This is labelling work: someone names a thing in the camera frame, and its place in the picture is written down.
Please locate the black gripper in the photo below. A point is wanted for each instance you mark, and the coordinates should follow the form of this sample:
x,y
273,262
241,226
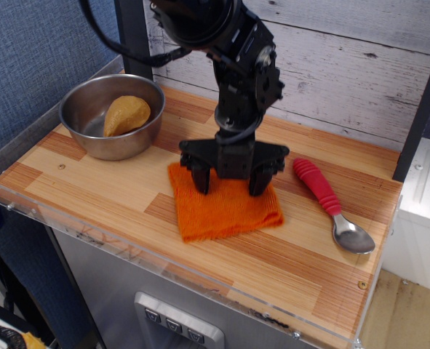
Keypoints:
x,y
245,159

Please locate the orange cloth napkin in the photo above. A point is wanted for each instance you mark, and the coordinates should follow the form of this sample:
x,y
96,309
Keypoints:
x,y
227,210

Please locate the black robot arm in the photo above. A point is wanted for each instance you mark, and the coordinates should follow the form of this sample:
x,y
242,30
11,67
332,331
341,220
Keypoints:
x,y
243,54

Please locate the tan pear shaped toy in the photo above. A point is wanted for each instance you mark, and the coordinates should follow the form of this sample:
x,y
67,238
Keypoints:
x,y
125,114

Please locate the stainless steel bowl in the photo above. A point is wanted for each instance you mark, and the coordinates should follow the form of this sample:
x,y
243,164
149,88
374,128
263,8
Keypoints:
x,y
82,112

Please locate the clear acrylic edge guard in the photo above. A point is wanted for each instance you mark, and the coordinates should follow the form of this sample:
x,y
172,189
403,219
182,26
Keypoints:
x,y
293,278

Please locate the silver button control panel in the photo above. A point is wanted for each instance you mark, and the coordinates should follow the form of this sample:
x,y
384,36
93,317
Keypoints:
x,y
177,321

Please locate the stainless steel cabinet front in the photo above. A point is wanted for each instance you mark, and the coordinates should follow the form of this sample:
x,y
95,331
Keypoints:
x,y
109,280

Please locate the white ridged appliance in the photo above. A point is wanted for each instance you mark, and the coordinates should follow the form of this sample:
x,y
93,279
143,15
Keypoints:
x,y
407,251

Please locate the red handled metal spoon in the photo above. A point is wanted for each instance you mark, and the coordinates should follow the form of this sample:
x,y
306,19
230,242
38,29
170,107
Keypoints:
x,y
346,234

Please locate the black vertical frame post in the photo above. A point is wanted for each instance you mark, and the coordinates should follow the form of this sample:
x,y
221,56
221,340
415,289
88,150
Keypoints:
x,y
133,34

